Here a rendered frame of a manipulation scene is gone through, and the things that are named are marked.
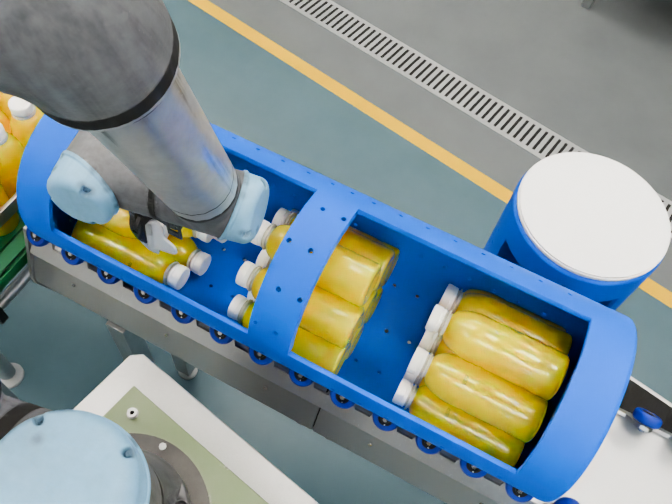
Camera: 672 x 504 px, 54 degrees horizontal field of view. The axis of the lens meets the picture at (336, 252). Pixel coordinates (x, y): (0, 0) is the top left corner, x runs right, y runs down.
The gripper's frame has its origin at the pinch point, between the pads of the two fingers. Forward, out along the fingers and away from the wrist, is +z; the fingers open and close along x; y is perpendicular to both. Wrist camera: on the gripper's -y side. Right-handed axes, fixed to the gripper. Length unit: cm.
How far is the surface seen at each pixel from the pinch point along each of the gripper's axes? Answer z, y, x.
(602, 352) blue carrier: -13, 63, 7
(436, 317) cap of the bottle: -6.3, 42.9, 4.5
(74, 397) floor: 110, -43, -10
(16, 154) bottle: 5.5, -33.3, 3.5
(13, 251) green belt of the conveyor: 20.3, -30.7, -7.3
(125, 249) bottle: 2.9, -4.6, -3.9
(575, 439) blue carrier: -10, 64, -4
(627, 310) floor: 110, 100, 104
